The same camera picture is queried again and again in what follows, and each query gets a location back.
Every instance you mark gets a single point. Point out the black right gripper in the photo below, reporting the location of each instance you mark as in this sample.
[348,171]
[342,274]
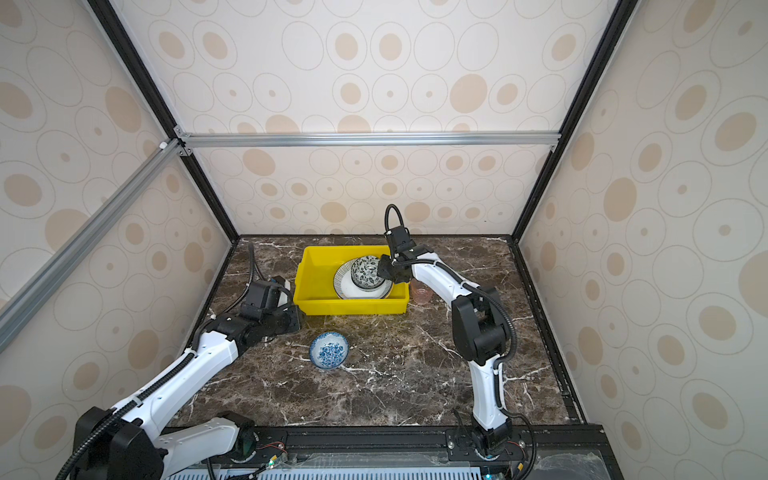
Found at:
[383,269]

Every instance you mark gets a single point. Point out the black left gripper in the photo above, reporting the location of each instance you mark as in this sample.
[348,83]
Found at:
[296,319]

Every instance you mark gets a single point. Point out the black leaf-pattern bowl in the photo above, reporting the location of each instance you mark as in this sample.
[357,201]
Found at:
[364,273]

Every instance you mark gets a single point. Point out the white black-striped-rim plate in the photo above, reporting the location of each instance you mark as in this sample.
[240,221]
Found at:
[347,290]

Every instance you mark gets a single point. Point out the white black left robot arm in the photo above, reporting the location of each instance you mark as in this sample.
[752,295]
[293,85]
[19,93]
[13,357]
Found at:
[168,390]

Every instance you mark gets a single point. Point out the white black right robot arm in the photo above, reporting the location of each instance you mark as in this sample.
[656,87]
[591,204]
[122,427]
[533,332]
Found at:
[483,335]

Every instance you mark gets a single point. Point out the yellow plastic bin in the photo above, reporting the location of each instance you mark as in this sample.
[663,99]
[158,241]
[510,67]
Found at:
[316,295]

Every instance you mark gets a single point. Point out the pink translucent cup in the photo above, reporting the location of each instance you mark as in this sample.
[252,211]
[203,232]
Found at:
[421,295]

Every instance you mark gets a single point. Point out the horizontal aluminium frame bar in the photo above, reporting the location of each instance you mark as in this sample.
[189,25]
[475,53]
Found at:
[283,140]

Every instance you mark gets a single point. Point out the diagonal aluminium frame bar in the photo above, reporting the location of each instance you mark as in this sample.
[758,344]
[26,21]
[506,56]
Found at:
[37,291]

